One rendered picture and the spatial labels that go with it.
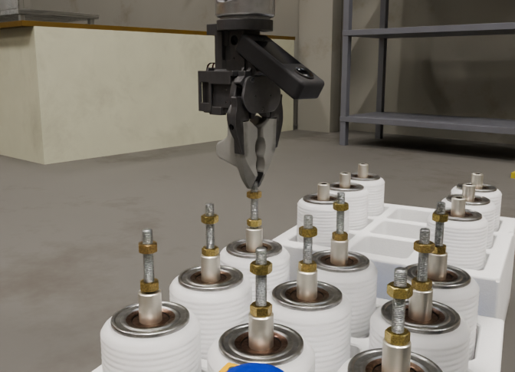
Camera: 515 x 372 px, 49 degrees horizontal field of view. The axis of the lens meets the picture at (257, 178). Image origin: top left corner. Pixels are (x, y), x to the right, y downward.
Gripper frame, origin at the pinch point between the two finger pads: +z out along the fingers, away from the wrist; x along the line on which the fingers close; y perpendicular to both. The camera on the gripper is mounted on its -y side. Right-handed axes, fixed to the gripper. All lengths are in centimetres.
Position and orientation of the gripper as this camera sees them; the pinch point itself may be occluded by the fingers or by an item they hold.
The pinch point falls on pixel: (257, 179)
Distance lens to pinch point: 73.4
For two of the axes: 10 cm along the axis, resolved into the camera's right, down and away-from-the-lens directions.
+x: -6.5, 1.5, -7.4
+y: -7.6, -1.3, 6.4
